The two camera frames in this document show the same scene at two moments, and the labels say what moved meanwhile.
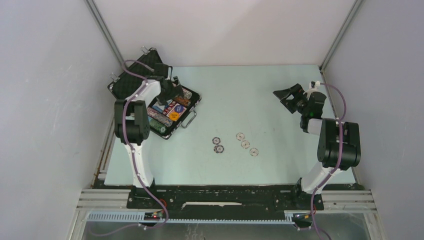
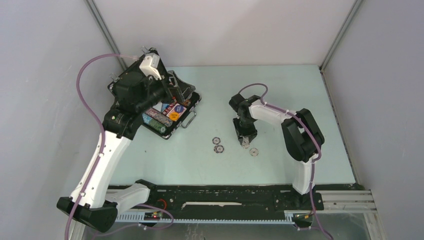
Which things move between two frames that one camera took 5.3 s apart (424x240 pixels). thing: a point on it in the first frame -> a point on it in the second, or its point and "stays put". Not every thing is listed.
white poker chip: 245,144 stays put
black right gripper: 283,94 -> 252,133
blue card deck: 157,108 -> 164,106
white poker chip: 254,152 stays put
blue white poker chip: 216,140 stays put
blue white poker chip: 219,149 stays put
